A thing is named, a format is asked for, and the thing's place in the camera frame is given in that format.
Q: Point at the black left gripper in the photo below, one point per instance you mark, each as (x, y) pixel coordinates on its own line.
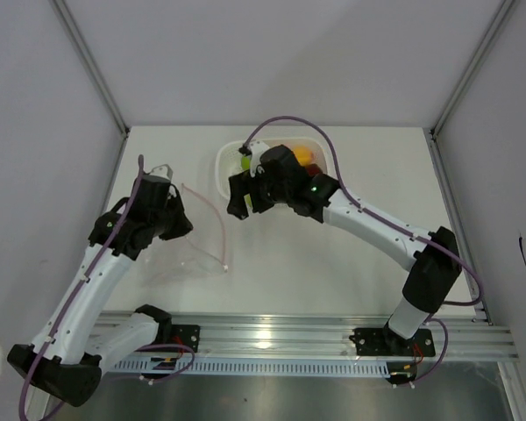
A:
(183, 225)

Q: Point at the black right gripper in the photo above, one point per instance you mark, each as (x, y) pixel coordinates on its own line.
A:
(242, 185)

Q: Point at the orange yellow fruit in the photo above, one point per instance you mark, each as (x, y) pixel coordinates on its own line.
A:
(303, 155)

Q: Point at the green apple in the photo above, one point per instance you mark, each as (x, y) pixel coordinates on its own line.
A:
(245, 162)

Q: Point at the clear zip top bag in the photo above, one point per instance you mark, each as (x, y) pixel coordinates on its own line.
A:
(199, 254)

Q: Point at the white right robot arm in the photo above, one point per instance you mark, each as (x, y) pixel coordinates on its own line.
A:
(430, 258)

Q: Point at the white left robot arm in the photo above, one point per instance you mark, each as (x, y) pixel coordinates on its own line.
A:
(62, 359)

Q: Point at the dark red apple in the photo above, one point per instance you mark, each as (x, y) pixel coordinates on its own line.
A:
(313, 169)

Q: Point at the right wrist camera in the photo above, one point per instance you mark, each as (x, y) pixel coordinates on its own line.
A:
(256, 150)

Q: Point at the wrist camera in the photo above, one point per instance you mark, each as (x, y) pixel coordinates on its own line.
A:
(163, 171)
(256, 150)

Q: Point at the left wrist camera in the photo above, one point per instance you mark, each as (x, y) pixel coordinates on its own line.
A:
(163, 171)

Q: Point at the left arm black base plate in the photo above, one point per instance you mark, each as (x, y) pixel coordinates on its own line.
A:
(187, 335)

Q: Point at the white slotted cable duct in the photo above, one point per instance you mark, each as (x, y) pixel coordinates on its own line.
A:
(345, 368)

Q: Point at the aluminium mounting rail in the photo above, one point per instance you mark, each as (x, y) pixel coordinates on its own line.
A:
(327, 338)

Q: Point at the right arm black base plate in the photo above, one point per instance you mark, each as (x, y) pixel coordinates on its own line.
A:
(381, 342)

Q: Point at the left aluminium frame post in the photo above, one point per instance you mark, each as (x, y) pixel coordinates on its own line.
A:
(88, 61)

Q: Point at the aluminium frame post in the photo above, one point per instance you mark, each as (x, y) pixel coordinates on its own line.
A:
(88, 61)
(495, 27)

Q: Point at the right aluminium frame post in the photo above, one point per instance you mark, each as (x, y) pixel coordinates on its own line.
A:
(495, 27)

